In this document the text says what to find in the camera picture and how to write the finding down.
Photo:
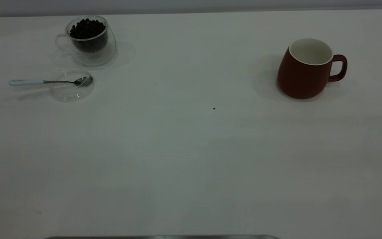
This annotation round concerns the clear glass saucer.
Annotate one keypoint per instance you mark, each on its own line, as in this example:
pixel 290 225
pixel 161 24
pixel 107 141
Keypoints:
pixel 68 94

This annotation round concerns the dark coffee beans pile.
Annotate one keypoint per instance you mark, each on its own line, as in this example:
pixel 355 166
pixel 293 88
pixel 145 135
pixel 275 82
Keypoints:
pixel 87 30

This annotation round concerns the clear double-wall glass cup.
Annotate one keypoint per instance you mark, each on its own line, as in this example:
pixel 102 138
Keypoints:
pixel 95 58

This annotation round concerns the red ceramic mug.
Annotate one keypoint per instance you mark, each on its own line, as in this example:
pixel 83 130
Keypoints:
pixel 300 79

